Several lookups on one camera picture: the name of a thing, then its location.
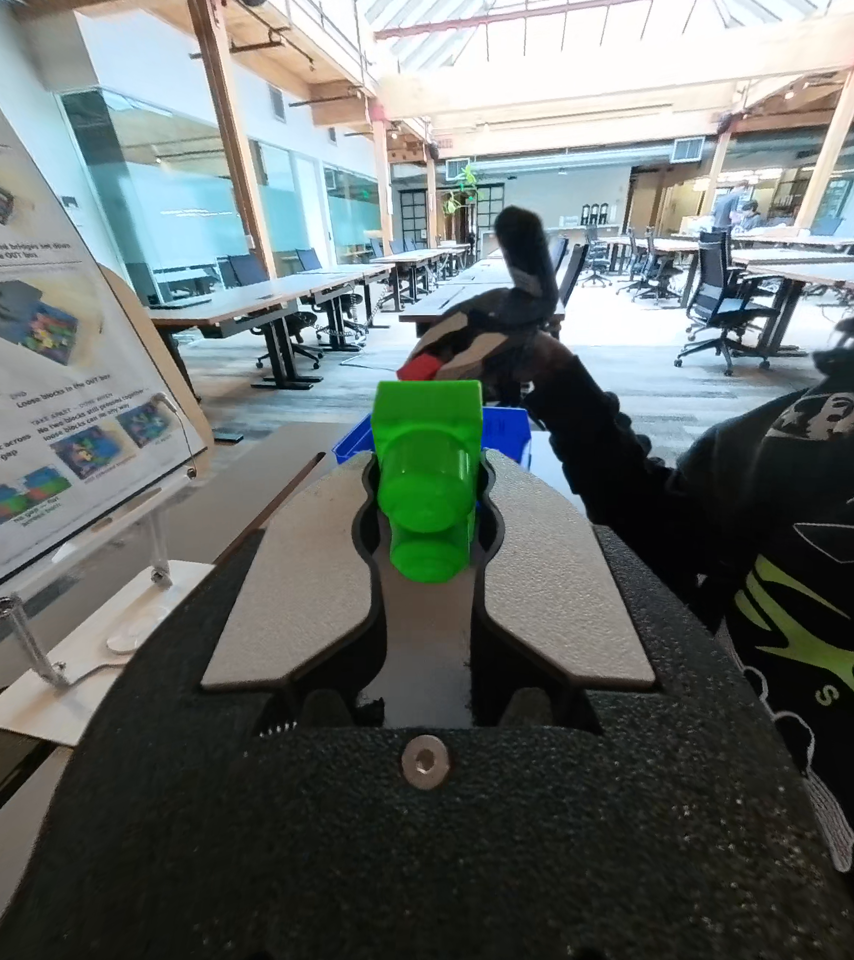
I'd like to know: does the wooden background desk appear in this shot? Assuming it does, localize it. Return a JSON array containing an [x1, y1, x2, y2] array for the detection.
[[147, 267, 371, 394]]

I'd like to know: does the printed instruction sheet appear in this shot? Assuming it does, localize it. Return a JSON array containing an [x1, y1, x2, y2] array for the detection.
[[0, 23, 203, 616]]

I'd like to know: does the green two-stud mega block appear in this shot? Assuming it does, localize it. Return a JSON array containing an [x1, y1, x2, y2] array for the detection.
[[370, 378, 486, 585]]

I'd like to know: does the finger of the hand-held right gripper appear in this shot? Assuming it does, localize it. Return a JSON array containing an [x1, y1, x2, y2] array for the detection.
[[403, 317, 512, 378]]

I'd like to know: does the row of background desks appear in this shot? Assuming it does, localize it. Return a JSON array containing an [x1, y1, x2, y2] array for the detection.
[[367, 240, 566, 339]]

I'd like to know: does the grey background table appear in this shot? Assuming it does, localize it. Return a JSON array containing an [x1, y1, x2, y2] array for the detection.
[[592, 225, 854, 358]]

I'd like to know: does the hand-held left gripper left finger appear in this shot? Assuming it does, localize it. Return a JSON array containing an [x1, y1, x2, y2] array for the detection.
[[201, 450, 386, 691]]

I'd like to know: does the black office chair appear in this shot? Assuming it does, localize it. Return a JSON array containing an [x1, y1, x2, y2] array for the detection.
[[225, 248, 330, 373], [675, 233, 776, 376]]

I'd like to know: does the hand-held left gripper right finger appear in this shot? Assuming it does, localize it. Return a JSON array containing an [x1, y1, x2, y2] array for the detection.
[[475, 447, 657, 688]]

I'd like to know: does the blue bin with white label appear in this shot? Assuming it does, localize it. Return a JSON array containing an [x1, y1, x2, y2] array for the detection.
[[333, 404, 534, 471]]

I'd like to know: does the person's patterned garment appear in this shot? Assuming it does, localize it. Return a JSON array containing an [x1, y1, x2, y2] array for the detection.
[[667, 255, 854, 931]]

